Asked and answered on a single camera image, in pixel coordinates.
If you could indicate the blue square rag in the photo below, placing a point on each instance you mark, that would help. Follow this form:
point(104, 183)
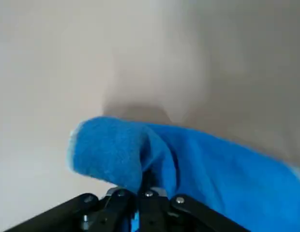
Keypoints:
point(200, 159)

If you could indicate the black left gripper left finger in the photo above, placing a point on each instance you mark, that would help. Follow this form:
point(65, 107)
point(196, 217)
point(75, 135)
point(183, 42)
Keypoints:
point(67, 215)

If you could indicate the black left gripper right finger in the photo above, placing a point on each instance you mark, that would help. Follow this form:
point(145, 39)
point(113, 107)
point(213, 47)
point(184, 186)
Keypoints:
point(188, 217)

